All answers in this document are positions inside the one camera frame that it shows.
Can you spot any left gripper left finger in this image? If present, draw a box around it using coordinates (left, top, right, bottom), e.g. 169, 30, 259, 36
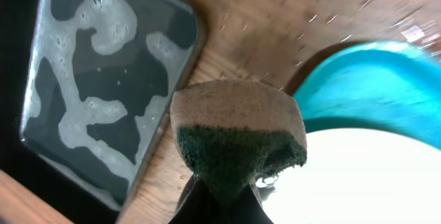
169, 175, 213, 224

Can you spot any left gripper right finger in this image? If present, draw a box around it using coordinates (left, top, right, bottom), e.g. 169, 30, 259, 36
237, 184, 273, 224

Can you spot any green scouring sponge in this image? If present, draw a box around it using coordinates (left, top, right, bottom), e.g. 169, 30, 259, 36
170, 80, 307, 204

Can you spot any white plate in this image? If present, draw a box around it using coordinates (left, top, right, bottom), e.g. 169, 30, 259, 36
256, 129, 440, 223

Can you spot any black plastic water tray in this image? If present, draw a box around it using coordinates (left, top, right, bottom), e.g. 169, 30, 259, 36
1, 0, 203, 213

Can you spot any teal plastic serving tray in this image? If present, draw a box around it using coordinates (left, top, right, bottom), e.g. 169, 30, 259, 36
287, 41, 440, 148

